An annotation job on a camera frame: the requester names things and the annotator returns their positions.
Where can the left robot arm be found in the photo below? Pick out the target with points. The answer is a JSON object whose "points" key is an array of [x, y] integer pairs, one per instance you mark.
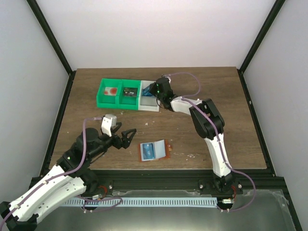
{"points": [[68, 178]]}

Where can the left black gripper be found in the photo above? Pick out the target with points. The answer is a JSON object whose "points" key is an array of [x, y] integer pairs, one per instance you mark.
{"points": [[125, 143]]}

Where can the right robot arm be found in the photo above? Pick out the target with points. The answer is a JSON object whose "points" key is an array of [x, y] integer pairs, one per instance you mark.
{"points": [[208, 124]]}

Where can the white bin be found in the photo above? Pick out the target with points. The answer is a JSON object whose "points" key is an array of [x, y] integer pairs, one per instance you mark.
{"points": [[147, 103]]}

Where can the green bin left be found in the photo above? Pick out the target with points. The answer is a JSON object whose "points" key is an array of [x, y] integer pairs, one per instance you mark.
{"points": [[104, 101]]}

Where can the red white card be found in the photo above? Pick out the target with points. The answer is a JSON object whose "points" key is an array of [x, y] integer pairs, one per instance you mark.
{"points": [[110, 91]]}

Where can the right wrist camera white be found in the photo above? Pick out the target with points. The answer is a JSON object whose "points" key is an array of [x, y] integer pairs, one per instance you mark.
{"points": [[168, 77]]}

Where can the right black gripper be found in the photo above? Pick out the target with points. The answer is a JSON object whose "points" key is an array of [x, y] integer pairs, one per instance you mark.
{"points": [[152, 90]]}

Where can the black frame post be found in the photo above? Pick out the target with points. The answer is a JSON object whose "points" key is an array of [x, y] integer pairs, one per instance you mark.
{"points": [[277, 6], [35, 8]]}

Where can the light blue credit card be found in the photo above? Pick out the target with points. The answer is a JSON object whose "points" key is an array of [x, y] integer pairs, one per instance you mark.
{"points": [[146, 93]]}

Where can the light blue cable duct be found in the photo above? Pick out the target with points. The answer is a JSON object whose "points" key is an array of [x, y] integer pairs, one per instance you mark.
{"points": [[206, 202]]}

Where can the green bin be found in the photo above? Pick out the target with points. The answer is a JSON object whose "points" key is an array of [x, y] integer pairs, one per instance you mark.
{"points": [[104, 101], [128, 103]]}

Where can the black card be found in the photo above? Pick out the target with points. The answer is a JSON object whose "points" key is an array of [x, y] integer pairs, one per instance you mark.
{"points": [[130, 92]]}

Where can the green bin middle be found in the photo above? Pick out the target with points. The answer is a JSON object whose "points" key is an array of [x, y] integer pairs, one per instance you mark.
{"points": [[128, 103]]}

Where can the left black frame post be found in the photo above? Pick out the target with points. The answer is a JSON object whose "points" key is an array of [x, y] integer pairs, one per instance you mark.
{"points": [[35, 8]]}

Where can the right black frame post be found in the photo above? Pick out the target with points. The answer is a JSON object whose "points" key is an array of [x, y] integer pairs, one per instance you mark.
{"points": [[277, 6]]}

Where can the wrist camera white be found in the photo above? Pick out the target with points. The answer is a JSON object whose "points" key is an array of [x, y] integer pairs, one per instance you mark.
{"points": [[168, 77], [108, 122]]}

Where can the black aluminium front rail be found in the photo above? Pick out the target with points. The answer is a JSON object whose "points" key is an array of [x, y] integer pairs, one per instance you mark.
{"points": [[201, 181]]}

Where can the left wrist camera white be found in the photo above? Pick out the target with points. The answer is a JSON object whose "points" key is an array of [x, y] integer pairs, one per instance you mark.
{"points": [[108, 122]]}

